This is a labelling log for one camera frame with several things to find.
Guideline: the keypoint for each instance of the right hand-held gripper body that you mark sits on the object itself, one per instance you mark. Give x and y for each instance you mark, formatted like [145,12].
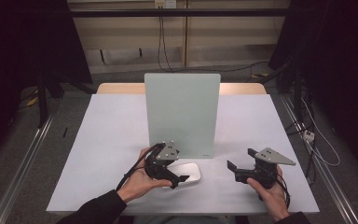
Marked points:
[265,171]

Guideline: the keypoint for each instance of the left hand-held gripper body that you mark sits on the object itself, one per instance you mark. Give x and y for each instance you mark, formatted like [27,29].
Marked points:
[160,166]

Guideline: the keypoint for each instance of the white board eraser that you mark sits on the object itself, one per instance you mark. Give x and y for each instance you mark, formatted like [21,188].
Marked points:
[189,171]

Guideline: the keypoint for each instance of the person's left hand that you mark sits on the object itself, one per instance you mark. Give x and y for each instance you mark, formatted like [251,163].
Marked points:
[138,183]

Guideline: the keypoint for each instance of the person's right hand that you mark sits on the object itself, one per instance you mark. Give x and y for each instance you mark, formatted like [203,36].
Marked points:
[273,199]

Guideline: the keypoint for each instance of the pale green glass whiteboard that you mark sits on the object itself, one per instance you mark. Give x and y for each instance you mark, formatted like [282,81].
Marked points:
[183,112]

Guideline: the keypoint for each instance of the black metal stand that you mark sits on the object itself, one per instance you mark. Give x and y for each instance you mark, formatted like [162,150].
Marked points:
[42,99]
[297,93]

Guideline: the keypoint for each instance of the yellow floor tape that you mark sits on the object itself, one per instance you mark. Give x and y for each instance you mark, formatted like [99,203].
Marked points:
[32,100]
[260,75]

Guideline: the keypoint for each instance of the dark curtain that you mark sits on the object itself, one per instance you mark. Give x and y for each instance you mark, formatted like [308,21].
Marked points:
[338,62]
[18,46]

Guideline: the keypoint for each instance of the metal floor rail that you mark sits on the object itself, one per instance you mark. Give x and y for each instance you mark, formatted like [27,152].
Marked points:
[21,168]
[323,168]

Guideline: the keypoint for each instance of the white wall socket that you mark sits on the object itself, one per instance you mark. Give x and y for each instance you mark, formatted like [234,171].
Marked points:
[165,3]

